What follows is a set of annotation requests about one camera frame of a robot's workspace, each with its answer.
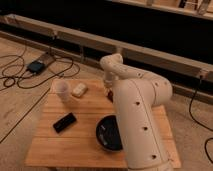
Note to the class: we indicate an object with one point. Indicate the black bowl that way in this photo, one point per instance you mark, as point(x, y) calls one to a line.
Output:
point(107, 134)

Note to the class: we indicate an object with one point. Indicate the beige sponge block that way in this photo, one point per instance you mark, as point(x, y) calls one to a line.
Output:
point(79, 90)

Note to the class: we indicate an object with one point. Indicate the wooden table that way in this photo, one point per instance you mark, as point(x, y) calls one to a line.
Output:
point(77, 146)

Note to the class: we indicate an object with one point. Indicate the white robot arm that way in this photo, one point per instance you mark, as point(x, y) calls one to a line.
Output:
point(135, 93)

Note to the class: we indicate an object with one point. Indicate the black rectangular remote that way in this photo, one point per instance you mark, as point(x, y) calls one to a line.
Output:
point(64, 122)

